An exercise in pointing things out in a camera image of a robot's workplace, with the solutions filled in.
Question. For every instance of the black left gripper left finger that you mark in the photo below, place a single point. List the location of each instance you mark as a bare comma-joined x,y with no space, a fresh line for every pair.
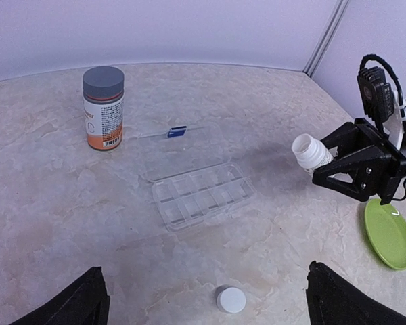
85,301

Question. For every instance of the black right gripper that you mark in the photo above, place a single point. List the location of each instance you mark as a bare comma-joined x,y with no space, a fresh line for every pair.
366,162

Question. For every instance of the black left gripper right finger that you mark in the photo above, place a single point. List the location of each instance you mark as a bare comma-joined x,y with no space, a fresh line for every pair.
333,300

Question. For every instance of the small white pill bottle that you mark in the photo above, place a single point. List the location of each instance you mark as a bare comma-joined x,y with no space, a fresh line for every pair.
310,153

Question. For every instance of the white pill bottle cap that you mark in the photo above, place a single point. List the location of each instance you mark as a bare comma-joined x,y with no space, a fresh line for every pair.
230,299

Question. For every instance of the clear plastic pill organizer box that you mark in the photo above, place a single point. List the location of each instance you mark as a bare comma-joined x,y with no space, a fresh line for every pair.
191,174

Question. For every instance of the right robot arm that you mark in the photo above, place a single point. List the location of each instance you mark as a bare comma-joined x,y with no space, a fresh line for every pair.
371,151

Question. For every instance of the green plate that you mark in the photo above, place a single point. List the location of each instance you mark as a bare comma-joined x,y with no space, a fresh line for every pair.
386,230

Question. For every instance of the right aluminium frame post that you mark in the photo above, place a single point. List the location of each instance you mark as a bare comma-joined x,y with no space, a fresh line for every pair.
325,39

